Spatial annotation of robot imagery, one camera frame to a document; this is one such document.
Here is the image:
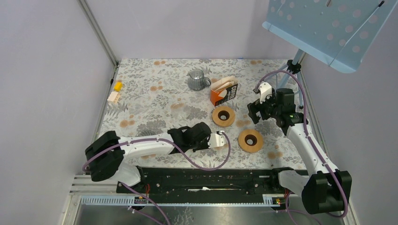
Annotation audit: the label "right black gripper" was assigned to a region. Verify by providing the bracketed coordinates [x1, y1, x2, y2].
[247, 90, 281, 125]

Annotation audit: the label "wooden ring holder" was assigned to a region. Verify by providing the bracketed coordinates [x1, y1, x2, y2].
[212, 106, 236, 128]
[238, 129, 264, 153]

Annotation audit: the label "orange coffee filter box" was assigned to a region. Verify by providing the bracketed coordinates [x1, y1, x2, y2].
[210, 83, 238, 106]

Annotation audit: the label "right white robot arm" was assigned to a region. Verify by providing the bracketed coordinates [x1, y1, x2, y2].
[247, 87, 352, 214]

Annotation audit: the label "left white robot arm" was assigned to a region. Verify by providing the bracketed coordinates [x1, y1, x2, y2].
[83, 122, 218, 193]

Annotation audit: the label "paper coffee filters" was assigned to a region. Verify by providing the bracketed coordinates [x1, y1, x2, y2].
[210, 76, 238, 92]

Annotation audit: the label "grey glass pitcher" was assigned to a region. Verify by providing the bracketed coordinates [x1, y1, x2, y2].
[187, 69, 211, 90]

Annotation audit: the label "floral tablecloth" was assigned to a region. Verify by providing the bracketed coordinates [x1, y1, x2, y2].
[97, 59, 305, 170]

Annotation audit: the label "beige wooden block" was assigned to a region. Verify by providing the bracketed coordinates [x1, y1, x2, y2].
[107, 91, 120, 103]

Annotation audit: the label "yellow block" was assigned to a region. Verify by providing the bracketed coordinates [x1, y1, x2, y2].
[114, 82, 122, 92]

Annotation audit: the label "blue perforated stand tray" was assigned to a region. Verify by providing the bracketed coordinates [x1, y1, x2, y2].
[262, 0, 398, 74]

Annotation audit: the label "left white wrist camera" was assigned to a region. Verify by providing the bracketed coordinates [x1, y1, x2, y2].
[208, 131, 227, 148]

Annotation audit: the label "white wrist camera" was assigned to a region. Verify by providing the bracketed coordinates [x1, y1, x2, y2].
[253, 82, 273, 104]
[208, 131, 227, 148]

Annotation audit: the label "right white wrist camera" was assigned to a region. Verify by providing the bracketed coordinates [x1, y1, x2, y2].
[253, 82, 273, 104]

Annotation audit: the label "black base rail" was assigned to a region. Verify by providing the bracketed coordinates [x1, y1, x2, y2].
[132, 167, 286, 204]

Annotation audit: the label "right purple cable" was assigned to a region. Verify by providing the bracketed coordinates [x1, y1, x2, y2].
[255, 69, 349, 225]

